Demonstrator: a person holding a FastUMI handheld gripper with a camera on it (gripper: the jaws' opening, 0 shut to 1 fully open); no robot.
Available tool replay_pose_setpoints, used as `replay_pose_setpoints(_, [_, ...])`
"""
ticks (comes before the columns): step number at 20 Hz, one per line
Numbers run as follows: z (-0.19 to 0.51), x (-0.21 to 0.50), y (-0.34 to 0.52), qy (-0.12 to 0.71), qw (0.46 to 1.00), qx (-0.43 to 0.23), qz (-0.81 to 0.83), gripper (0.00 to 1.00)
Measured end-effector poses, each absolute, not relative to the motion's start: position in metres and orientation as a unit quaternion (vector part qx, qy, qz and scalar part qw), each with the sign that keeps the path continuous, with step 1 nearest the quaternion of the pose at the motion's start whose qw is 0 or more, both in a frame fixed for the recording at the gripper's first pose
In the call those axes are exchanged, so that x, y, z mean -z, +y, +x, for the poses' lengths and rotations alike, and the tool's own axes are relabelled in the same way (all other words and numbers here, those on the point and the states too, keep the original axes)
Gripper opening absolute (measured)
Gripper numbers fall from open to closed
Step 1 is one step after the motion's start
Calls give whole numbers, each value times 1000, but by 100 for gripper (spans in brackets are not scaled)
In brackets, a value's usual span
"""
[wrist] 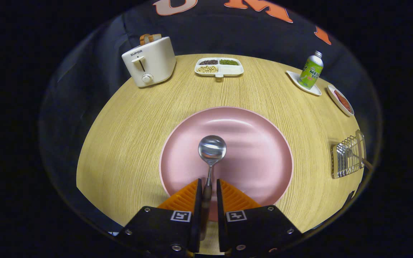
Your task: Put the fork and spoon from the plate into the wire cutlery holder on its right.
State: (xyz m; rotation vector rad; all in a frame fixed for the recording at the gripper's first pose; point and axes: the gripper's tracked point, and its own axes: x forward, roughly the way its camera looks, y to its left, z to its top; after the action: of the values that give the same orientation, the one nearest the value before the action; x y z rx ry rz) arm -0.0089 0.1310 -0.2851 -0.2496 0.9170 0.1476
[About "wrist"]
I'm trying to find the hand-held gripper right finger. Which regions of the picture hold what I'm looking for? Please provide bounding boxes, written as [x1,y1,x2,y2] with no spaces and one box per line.
[217,178,303,255]

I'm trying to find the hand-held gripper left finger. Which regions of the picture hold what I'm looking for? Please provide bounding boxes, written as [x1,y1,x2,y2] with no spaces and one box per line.
[115,178,203,257]

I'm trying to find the wooden-handled metal spoon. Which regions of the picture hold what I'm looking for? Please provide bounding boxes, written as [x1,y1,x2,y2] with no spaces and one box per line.
[198,135,227,240]

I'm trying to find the wooden-handled metal fork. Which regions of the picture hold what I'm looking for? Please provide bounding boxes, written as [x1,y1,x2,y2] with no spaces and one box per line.
[346,149,374,171]

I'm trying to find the pink round plate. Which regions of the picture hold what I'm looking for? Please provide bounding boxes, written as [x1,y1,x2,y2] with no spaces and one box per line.
[159,106,294,222]

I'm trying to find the metal cutlery drainer basket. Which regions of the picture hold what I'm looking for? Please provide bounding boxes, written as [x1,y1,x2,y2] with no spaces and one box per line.
[331,130,366,179]

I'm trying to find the white oval food plate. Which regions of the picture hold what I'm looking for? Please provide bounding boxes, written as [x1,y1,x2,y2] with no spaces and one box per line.
[327,85,355,117]

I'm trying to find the red-brown meat piece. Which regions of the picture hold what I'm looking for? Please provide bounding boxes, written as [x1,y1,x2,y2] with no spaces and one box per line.
[334,90,352,113]

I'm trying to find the white square coaster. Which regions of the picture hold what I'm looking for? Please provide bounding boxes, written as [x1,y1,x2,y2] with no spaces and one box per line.
[286,70,322,96]

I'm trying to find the white divided dish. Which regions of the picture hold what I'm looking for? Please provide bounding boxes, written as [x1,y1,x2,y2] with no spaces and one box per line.
[195,57,244,78]

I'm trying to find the green soda bottle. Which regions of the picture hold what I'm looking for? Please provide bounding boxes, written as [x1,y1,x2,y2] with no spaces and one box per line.
[298,51,324,90]

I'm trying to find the cream white toaster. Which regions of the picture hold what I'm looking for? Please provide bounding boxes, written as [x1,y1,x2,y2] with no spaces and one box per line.
[122,36,176,88]

